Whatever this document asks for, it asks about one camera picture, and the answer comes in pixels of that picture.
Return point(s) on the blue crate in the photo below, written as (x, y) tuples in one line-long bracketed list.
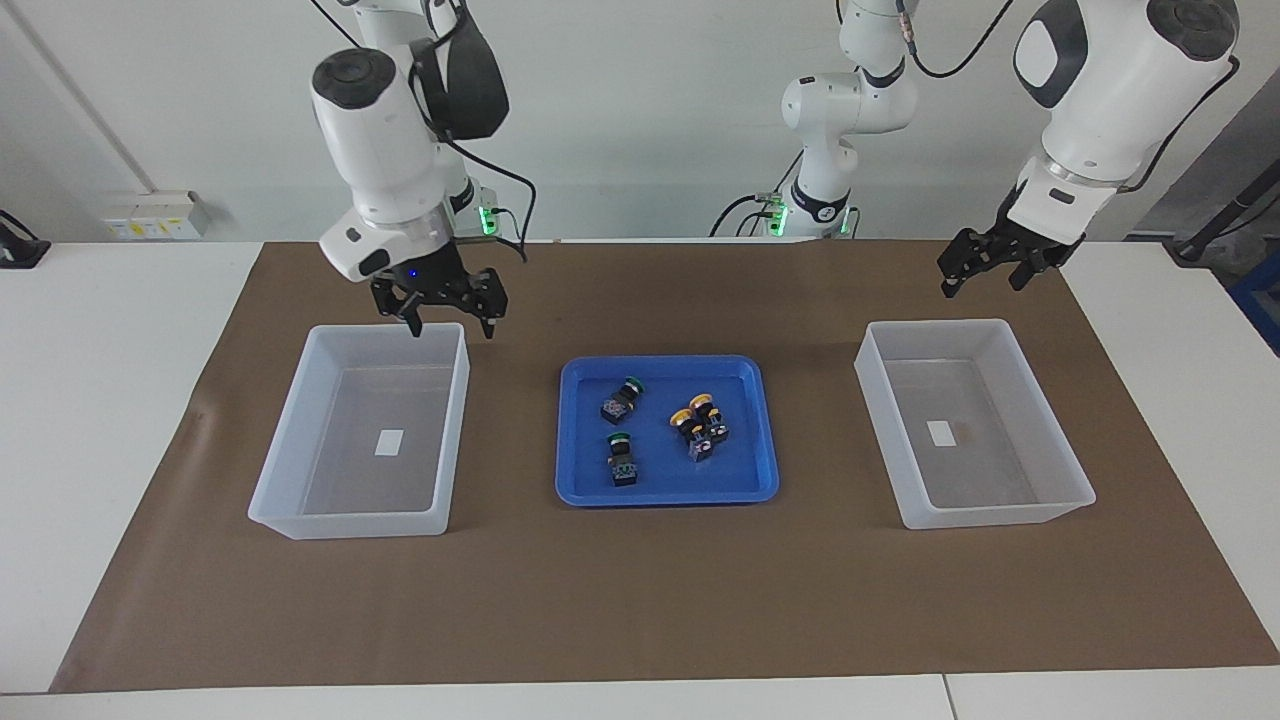
[(1262, 300)]

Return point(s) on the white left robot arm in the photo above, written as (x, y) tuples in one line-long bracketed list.
[(1110, 90)]

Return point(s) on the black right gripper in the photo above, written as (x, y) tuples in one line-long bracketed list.
[(430, 282)]

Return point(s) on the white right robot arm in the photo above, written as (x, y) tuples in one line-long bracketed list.
[(375, 140)]

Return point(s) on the dark tripod pole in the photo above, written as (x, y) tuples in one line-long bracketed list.
[(1230, 210)]

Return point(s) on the green push button switch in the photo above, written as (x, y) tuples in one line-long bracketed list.
[(624, 468), (618, 405)]

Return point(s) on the white wall socket box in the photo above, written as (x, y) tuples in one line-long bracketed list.
[(155, 215)]

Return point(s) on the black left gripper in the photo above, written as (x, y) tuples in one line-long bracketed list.
[(1010, 245)]

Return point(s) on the small white label sticker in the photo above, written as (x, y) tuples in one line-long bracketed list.
[(389, 443), (940, 433)]

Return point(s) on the blue plastic tray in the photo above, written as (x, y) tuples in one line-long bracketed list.
[(660, 480)]

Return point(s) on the yellow push button switch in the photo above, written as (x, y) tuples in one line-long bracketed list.
[(718, 432), (698, 447)]

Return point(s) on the brown paper table mat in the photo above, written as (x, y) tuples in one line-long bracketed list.
[(640, 600)]

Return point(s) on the black device at table edge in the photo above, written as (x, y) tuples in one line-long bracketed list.
[(20, 250)]

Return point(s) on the translucent white plastic box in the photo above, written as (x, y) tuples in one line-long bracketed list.
[(1040, 440), (300, 440)]

